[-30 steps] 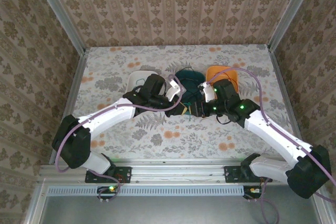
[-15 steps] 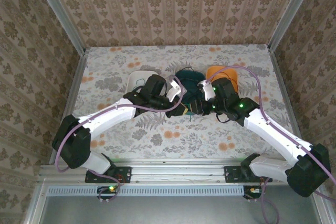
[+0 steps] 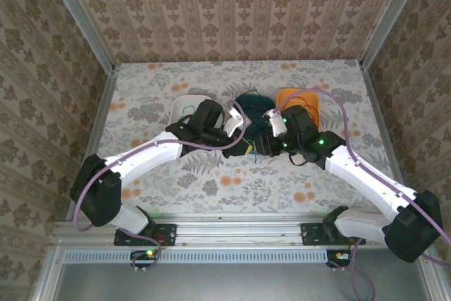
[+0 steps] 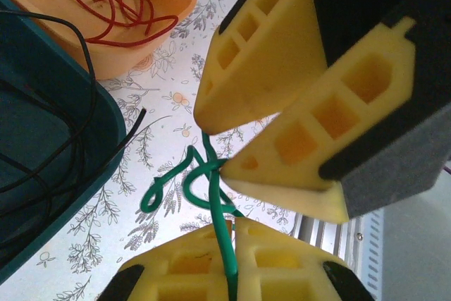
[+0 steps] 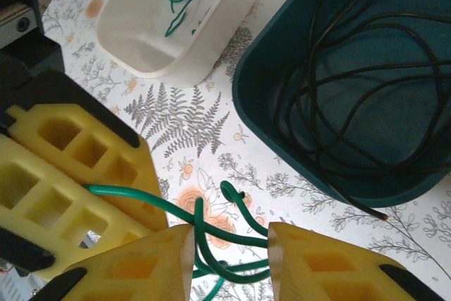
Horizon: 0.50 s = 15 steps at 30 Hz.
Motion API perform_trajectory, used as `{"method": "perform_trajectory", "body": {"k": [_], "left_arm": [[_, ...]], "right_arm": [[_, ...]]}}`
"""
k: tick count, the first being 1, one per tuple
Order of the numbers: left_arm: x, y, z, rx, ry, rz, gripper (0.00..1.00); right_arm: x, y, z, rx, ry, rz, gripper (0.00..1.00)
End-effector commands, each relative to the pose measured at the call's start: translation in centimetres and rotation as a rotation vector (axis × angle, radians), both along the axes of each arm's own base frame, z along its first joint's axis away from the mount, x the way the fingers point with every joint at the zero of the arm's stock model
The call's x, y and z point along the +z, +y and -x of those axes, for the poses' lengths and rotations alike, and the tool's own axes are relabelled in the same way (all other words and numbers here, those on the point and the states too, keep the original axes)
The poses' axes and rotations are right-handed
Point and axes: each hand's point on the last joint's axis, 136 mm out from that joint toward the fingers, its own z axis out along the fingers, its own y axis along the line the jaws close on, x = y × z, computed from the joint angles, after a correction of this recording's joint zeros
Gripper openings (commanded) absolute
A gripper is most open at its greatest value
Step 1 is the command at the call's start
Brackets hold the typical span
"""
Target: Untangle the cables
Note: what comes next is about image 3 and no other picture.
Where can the orange plastic tray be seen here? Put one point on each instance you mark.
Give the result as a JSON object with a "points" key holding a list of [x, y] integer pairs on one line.
{"points": [[304, 105]]}

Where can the white plastic tray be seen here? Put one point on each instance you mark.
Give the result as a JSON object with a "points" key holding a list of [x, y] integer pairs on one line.
{"points": [[183, 102]]}

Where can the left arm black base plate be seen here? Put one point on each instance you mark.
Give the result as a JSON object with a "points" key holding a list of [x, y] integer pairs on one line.
{"points": [[168, 234]]}

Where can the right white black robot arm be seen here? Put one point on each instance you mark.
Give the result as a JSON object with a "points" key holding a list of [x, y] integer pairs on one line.
{"points": [[366, 181]]}

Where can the grey metal panel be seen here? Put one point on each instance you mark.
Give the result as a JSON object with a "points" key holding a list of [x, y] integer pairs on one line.
{"points": [[229, 283]]}

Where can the small black controller board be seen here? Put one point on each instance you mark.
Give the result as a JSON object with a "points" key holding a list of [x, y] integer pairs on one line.
{"points": [[338, 256], [144, 254]]}

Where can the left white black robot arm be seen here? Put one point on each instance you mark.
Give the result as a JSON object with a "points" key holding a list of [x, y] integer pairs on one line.
{"points": [[148, 154]]}

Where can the floral tablecloth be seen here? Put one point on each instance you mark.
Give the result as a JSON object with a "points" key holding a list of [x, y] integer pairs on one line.
{"points": [[282, 188]]}

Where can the teal plastic tray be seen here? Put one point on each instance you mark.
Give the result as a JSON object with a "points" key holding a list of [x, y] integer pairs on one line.
{"points": [[252, 107]]}

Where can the aluminium table beam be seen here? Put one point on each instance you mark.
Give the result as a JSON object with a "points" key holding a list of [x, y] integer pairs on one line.
{"points": [[229, 230]]}

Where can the aluminium frame post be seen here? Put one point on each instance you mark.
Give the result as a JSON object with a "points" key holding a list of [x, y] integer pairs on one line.
{"points": [[392, 15], [82, 19]]}

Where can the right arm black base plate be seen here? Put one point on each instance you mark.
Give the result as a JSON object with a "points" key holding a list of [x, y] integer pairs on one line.
{"points": [[310, 234]]}

